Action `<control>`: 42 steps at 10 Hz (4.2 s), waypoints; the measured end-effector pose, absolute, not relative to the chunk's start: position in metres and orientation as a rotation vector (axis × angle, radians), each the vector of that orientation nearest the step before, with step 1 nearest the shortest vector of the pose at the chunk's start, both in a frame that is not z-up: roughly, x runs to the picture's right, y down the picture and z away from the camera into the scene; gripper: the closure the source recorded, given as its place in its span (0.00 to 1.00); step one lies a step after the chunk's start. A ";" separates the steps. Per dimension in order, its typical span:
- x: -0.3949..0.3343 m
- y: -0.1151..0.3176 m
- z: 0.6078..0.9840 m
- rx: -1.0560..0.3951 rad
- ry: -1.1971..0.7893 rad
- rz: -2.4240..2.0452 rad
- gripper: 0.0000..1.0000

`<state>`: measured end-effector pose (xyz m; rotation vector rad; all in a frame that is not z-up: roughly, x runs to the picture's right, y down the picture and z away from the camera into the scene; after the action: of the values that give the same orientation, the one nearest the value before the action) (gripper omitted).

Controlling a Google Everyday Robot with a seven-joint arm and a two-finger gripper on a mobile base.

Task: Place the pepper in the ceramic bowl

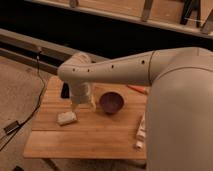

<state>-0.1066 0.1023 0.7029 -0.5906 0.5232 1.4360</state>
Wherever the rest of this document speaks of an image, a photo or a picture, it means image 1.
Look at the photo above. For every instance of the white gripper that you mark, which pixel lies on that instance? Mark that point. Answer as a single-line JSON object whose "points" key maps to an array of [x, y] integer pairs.
{"points": [[81, 92]]}

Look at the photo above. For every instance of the black smartphone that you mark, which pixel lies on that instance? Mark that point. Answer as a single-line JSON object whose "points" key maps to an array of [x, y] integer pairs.
{"points": [[65, 91]]}

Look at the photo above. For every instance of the white sponge block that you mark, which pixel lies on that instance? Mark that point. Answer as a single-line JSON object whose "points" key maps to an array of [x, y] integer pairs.
{"points": [[66, 118]]}

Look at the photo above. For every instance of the white object at table edge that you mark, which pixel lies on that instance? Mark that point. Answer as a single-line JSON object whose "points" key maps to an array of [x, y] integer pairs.
{"points": [[141, 134]]}

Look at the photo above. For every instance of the wooden table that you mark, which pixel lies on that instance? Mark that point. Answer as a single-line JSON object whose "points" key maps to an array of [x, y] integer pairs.
{"points": [[95, 135]]}

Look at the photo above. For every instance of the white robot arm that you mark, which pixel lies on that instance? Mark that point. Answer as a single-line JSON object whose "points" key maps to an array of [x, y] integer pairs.
{"points": [[179, 109]]}

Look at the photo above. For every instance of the dark purple ceramic bowl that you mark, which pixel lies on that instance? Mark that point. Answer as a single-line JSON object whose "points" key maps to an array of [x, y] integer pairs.
{"points": [[111, 102]]}

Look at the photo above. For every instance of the black power adapter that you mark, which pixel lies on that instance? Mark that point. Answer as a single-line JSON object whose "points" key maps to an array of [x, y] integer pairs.
{"points": [[11, 127]]}

